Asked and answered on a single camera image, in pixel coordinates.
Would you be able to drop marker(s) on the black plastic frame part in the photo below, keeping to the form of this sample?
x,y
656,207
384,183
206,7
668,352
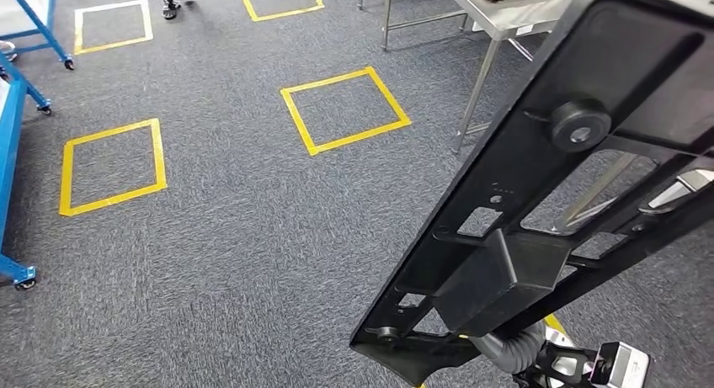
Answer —
x,y
502,168

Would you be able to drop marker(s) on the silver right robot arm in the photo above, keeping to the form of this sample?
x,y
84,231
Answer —
x,y
513,352

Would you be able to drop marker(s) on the small stainless steel table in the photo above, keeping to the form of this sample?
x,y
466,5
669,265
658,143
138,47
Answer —
x,y
502,23

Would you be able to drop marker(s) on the person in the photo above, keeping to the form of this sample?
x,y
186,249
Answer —
x,y
167,6

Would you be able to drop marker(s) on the pale yellow floor tape square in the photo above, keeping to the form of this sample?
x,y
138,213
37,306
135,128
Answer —
x,y
111,45

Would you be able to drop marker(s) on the blue rack with casters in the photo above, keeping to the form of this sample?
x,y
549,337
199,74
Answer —
x,y
52,1
8,151

